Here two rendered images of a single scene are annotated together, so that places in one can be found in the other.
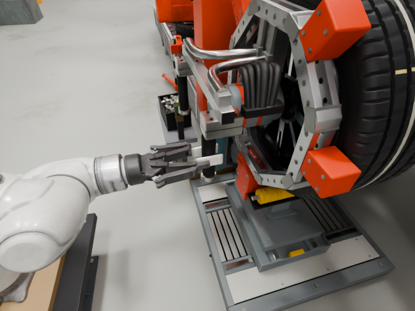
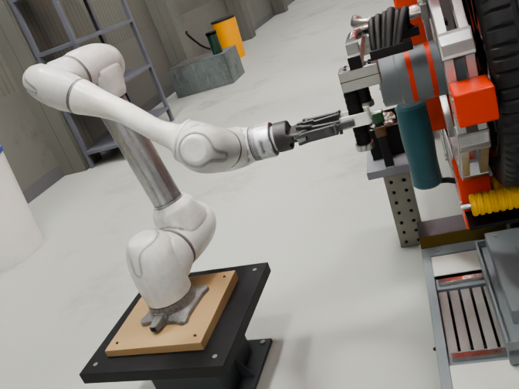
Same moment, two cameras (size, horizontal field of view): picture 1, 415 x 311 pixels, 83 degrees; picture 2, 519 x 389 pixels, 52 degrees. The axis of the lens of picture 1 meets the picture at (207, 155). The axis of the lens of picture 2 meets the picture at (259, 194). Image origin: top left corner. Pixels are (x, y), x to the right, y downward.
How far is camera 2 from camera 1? 0.85 m
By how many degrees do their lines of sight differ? 36
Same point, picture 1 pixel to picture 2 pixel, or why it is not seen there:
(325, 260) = not seen: outside the picture
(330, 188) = (461, 110)
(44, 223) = (205, 131)
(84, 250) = (249, 294)
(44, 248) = (204, 145)
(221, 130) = (356, 79)
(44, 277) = (206, 308)
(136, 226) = (329, 311)
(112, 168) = (261, 129)
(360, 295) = not seen: outside the picture
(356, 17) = not seen: outside the picture
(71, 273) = (233, 312)
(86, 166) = (241, 130)
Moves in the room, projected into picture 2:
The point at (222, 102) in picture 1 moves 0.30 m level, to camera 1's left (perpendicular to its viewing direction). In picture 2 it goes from (350, 50) to (238, 76)
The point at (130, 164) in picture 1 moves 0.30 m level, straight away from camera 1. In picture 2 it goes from (277, 126) to (277, 96)
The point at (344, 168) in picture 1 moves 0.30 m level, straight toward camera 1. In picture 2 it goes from (475, 86) to (344, 150)
